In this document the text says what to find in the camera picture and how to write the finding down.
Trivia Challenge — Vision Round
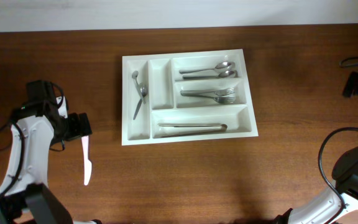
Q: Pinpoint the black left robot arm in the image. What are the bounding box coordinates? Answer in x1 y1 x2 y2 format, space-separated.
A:
0 80 93 224

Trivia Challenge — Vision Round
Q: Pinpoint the small metal spoon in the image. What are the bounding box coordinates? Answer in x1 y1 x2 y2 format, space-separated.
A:
132 84 149 121
131 70 145 104

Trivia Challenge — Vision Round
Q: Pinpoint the white plastic cutlery tray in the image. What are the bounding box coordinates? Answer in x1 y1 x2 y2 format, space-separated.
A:
121 49 258 146

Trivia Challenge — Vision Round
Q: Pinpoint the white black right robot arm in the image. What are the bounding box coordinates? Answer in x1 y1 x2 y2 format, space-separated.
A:
273 127 358 224

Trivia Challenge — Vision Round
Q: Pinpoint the steel fork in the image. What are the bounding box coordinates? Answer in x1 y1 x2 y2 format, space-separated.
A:
180 88 236 96
183 94 236 104

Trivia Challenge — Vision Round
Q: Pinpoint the large steel spoon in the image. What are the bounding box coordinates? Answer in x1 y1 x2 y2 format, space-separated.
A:
179 62 236 74
182 70 237 80

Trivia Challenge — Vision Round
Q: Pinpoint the pink handled utensil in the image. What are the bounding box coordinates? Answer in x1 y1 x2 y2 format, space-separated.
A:
81 136 93 185

